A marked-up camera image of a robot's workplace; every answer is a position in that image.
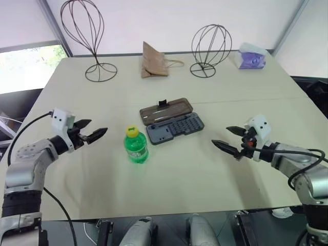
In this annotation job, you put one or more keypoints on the green bottle with yellow cap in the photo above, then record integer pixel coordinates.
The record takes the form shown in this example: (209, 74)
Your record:
(135, 150)

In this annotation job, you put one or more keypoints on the purple tissue pack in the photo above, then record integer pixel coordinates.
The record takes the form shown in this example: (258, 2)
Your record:
(251, 60)

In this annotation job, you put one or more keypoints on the brown paper bag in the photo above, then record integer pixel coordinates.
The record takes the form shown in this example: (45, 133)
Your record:
(153, 62)

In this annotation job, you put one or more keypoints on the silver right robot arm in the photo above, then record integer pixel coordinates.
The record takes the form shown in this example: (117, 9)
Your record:
(307, 176)

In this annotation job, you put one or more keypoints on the screwdriver bit case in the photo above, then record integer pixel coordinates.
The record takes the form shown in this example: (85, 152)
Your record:
(176, 126)

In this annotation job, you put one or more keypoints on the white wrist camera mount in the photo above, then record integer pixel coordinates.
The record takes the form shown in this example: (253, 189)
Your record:
(262, 126)
(60, 119)

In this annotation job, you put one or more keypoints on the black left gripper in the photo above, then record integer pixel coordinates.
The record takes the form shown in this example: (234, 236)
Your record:
(76, 139)

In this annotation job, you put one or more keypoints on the white crumpled object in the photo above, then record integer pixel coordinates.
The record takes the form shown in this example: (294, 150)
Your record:
(283, 212)

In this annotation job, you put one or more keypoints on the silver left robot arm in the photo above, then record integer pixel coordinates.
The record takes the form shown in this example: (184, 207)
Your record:
(21, 174)

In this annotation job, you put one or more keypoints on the window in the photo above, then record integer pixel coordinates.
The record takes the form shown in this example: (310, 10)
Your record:
(28, 68)

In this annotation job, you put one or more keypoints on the grey metal frame post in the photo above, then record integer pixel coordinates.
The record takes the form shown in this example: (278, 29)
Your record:
(55, 25)
(292, 25)

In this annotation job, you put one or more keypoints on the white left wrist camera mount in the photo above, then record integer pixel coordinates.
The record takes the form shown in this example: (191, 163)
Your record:
(60, 119)

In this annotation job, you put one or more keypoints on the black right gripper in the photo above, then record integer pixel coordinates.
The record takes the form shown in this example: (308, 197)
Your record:
(248, 151)

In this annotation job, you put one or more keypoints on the dark glass furniture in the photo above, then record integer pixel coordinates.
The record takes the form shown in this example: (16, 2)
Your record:
(12, 110)

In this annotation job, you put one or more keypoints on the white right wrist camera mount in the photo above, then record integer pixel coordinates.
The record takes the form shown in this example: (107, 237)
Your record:
(262, 126)

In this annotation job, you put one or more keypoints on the silver rounded robot leg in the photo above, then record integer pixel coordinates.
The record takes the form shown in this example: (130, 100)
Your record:
(139, 233)
(202, 230)

